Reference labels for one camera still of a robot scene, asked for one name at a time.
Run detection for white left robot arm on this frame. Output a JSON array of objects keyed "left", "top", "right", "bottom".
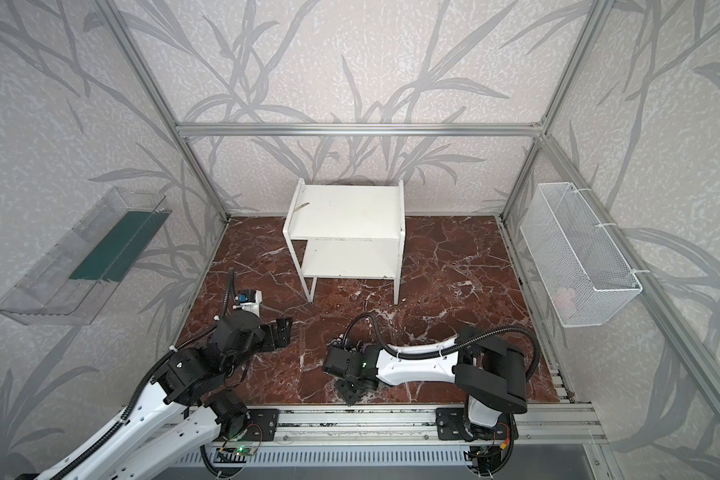
[{"left": 37, "top": 273, "right": 293, "bottom": 479}]

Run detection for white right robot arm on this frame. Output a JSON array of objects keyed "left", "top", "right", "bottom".
[{"left": 323, "top": 313, "right": 541, "bottom": 452}]

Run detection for white two-tier shelf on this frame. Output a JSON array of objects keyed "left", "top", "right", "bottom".
[{"left": 282, "top": 179, "right": 406, "bottom": 305}]

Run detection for pink toy in basket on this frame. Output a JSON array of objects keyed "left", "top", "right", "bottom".
[{"left": 553, "top": 287, "right": 577, "bottom": 317}]

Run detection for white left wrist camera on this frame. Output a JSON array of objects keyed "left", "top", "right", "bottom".
[{"left": 233, "top": 289, "right": 263, "bottom": 316}]

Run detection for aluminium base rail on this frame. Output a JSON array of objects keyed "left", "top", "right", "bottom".
[{"left": 173, "top": 403, "right": 607, "bottom": 448}]

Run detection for clear plastic wall bin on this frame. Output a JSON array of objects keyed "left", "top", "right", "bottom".
[{"left": 0, "top": 187, "right": 172, "bottom": 326}]

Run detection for white wire mesh basket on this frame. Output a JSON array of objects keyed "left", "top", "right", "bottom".
[{"left": 520, "top": 182, "right": 643, "bottom": 328}]

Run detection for aluminium frame horizontal bar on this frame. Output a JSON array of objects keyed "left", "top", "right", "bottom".
[{"left": 176, "top": 123, "right": 541, "bottom": 137}]

